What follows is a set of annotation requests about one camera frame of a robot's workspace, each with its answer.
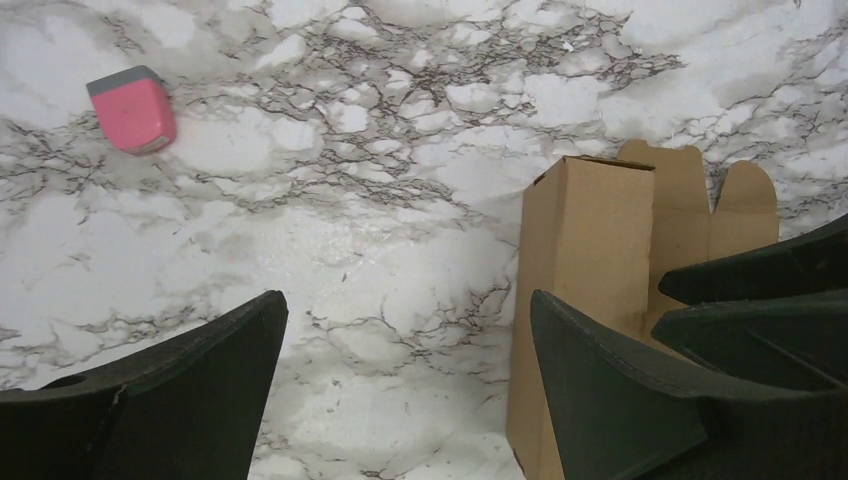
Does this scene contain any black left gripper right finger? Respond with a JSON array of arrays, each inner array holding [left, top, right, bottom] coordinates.
[[530, 290, 847, 479]]

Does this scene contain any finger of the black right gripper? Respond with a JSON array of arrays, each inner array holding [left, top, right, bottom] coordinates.
[[651, 289, 847, 391], [658, 215, 847, 305]]

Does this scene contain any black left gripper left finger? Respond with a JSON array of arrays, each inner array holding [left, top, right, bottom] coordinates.
[[1, 291, 288, 479]]

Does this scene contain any brown cardboard box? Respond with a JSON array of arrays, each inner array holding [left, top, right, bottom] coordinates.
[[506, 140, 779, 479]]

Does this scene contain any pink eraser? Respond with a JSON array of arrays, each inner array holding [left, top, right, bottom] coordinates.
[[86, 65, 177, 156]]

